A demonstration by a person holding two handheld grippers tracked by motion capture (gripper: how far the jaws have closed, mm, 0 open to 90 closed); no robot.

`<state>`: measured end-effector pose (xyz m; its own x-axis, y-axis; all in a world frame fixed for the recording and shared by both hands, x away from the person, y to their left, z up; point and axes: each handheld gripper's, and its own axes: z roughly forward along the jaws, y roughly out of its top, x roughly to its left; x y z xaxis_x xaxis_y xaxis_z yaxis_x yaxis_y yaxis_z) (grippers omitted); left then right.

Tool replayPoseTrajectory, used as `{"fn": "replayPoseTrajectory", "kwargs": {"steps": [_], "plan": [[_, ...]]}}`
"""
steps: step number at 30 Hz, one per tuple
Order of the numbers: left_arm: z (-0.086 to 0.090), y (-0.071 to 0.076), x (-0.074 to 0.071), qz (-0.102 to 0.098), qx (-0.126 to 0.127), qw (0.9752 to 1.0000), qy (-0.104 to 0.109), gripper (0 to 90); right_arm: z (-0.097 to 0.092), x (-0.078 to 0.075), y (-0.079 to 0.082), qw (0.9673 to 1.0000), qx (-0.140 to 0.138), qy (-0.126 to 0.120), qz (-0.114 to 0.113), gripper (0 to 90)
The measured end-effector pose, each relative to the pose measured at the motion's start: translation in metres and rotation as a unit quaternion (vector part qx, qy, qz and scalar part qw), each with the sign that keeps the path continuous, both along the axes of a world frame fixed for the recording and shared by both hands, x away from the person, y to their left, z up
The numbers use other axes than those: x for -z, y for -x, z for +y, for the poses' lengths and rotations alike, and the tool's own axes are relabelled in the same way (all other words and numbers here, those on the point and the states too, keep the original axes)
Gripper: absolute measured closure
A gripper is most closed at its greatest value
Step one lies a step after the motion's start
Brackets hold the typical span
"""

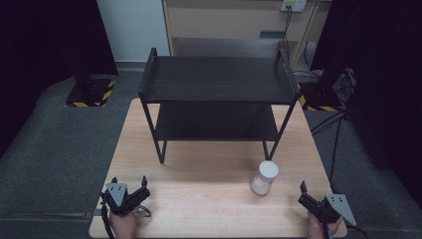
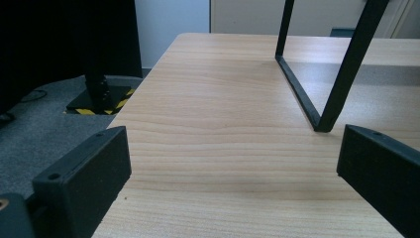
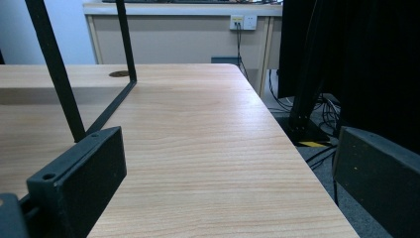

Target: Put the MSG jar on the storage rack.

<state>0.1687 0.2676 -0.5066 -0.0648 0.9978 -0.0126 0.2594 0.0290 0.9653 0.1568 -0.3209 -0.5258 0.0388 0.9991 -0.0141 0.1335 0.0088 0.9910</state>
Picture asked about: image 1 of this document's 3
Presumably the black cable from socket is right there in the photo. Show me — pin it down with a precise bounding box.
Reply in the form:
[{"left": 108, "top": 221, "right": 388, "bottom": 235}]
[{"left": 282, "top": 5, "right": 294, "bottom": 58}]

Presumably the black two-tier shelf rack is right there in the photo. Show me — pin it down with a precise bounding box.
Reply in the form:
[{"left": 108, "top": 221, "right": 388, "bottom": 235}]
[{"left": 137, "top": 47, "right": 303, "bottom": 164}]

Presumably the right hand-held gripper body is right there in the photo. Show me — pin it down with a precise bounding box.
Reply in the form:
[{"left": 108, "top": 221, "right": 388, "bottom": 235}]
[{"left": 297, "top": 191, "right": 358, "bottom": 228}]

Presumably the grey cable bundle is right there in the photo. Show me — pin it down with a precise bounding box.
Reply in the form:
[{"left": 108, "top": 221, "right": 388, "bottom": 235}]
[{"left": 331, "top": 67, "right": 358, "bottom": 102}]

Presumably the person's right hand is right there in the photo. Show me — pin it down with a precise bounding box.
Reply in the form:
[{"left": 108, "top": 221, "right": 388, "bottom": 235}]
[{"left": 307, "top": 211, "right": 343, "bottom": 239}]

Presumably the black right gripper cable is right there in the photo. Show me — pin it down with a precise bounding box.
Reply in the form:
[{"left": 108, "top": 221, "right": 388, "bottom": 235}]
[{"left": 345, "top": 224, "right": 370, "bottom": 239}]

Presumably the person's left hand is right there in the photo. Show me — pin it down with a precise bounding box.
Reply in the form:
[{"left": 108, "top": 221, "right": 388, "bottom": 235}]
[{"left": 108, "top": 206, "right": 141, "bottom": 239}]

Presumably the light wooden cabinet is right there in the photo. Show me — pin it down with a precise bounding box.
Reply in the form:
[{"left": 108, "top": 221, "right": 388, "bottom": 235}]
[{"left": 161, "top": 0, "right": 333, "bottom": 72}]

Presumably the black stand base striped edge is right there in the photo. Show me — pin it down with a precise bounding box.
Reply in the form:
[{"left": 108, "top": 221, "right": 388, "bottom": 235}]
[
  {"left": 65, "top": 77, "right": 117, "bottom": 109},
  {"left": 298, "top": 82, "right": 346, "bottom": 113}
]

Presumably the white plastic bottle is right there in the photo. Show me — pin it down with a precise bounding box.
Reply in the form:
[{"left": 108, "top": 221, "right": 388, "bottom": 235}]
[{"left": 250, "top": 159, "right": 280, "bottom": 196}]

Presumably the white wall power socket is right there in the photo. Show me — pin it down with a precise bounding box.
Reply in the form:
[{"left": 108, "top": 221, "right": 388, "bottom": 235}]
[{"left": 280, "top": 0, "right": 309, "bottom": 14}]

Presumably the dark curtain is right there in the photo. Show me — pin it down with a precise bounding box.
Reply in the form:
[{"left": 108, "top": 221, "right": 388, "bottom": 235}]
[
  {"left": 310, "top": 0, "right": 422, "bottom": 210},
  {"left": 0, "top": 0, "right": 119, "bottom": 159}
]

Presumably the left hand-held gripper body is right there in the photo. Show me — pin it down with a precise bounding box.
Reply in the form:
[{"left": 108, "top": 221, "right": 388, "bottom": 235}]
[{"left": 100, "top": 182, "right": 151, "bottom": 216}]

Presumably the black floor cable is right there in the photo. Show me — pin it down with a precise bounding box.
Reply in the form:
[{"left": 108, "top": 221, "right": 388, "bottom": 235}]
[{"left": 310, "top": 110, "right": 350, "bottom": 184}]

